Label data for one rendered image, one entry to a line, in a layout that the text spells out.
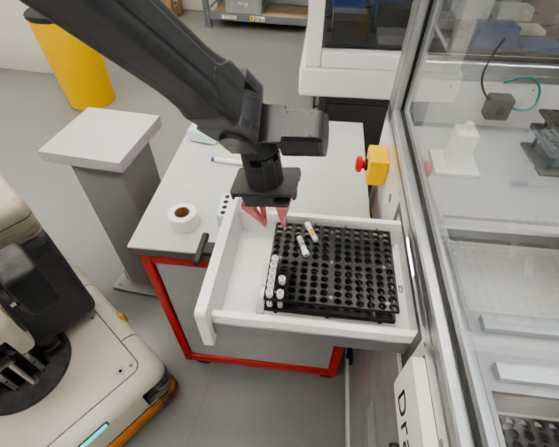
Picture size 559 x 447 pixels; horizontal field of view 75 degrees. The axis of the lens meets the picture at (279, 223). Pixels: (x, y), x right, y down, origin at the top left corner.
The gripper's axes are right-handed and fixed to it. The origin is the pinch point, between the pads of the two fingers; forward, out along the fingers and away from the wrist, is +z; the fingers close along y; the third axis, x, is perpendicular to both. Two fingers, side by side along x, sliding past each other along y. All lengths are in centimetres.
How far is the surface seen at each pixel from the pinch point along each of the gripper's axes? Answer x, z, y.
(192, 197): 24.8, 17.0, -29.9
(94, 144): 43, 12, -68
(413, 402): -23.9, 9.0, 22.0
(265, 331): -15.1, 10.5, -0.2
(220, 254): -5.6, 3.0, -9.0
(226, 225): 1.4, 2.9, -9.8
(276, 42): 343, 88, -74
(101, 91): 191, 61, -179
